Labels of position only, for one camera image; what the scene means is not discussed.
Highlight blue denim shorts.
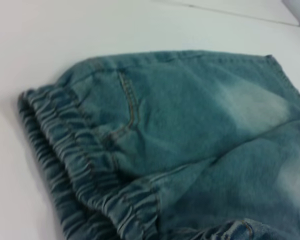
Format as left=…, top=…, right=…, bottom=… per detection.
left=16, top=49, right=300, bottom=240

